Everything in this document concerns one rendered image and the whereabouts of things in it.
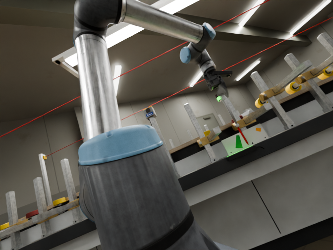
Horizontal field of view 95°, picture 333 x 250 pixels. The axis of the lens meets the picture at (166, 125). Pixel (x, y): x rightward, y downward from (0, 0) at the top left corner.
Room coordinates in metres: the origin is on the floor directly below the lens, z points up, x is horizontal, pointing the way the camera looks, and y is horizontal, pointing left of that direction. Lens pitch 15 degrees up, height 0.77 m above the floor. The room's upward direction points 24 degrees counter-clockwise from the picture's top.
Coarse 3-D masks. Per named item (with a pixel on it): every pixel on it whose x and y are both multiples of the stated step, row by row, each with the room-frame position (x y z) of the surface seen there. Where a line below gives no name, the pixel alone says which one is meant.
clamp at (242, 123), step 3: (246, 117) 0.97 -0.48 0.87; (240, 120) 0.98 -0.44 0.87; (243, 120) 0.97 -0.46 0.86; (255, 120) 0.97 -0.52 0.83; (234, 123) 0.99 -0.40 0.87; (240, 123) 0.98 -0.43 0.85; (243, 123) 0.97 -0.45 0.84; (249, 123) 0.97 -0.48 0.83; (252, 123) 0.99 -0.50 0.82; (234, 126) 0.98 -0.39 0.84; (240, 126) 0.98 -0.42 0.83; (243, 126) 0.98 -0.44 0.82; (234, 129) 1.01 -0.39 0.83; (237, 129) 0.99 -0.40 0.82
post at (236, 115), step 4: (220, 96) 1.00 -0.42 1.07; (224, 96) 0.98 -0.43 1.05; (228, 100) 0.98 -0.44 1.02; (224, 104) 1.01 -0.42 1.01; (228, 104) 0.98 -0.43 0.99; (232, 108) 0.98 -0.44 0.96; (228, 112) 1.02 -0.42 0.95; (232, 112) 0.98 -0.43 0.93; (236, 112) 0.98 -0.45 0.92; (236, 116) 0.98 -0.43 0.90; (236, 120) 0.98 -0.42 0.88; (240, 128) 0.98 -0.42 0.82; (244, 128) 0.98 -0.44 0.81
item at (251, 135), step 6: (252, 126) 0.97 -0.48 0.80; (258, 126) 0.97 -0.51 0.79; (246, 132) 0.98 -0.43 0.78; (252, 132) 0.97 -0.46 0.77; (258, 132) 0.97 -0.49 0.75; (264, 132) 0.97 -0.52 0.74; (228, 138) 0.98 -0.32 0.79; (234, 138) 0.98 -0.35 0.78; (240, 138) 0.98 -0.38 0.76; (246, 138) 0.98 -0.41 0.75; (252, 138) 0.98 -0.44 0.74; (258, 138) 0.97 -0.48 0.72; (264, 138) 0.97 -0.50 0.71; (228, 144) 0.99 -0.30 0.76; (234, 144) 0.98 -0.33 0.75; (246, 144) 0.98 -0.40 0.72; (252, 144) 0.98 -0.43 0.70; (228, 150) 0.99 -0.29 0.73; (234, 150) 0.98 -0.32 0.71; (240, 150) 0.98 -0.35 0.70
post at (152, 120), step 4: (152, 120) 1.02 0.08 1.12; (152, 124) 1.02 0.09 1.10; (156, 124) 1.02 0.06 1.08; (156, 128) 1.02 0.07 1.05; (160, 132) 1.02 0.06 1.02; (160, 136) 1.02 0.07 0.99; (164, 140) 1.03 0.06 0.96; (164, 144) 1.02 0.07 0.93; (168, 152) 1.02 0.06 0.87; (168, 156) 1.02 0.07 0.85; (172, 160) 1.03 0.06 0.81; (172, 164) 1.02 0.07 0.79; (176, 168) 1.05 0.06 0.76; (176, 172) 1.02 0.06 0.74; (176, 176) 1.01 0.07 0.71; (180, 176) 1.04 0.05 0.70
